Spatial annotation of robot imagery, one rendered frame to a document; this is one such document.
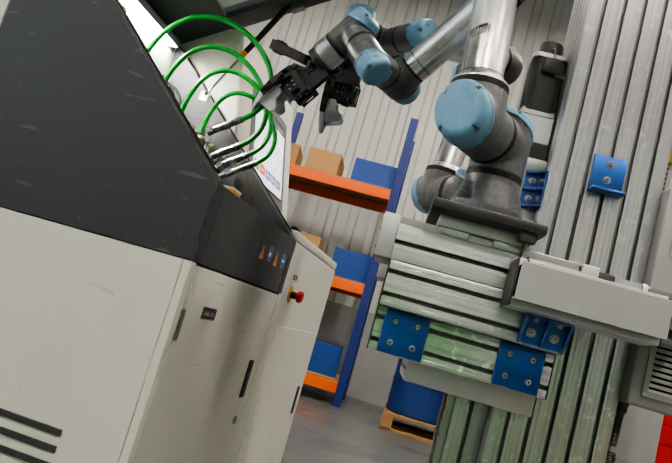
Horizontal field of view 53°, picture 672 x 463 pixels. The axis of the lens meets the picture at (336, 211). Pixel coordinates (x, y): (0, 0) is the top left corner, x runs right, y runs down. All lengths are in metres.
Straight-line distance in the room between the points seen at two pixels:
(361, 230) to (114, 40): 6.87
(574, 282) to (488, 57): 0.45
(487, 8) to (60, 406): 1.11
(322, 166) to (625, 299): 6.05
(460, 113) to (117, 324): 0.75
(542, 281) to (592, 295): 0.09
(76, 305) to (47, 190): 0.24
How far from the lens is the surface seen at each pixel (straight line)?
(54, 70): 1.54
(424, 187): 2.01
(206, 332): 1.48
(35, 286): 1.44
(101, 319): 1.36
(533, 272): 1.24
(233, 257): 1.50
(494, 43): 1.39
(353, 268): 6.97
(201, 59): 2.23
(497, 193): 1.38
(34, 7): 1.63
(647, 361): 1.57
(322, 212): 8.27
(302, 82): 1.64
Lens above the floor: 0.75
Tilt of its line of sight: 9 degrees up
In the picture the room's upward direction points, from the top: 16 degrees clockwise
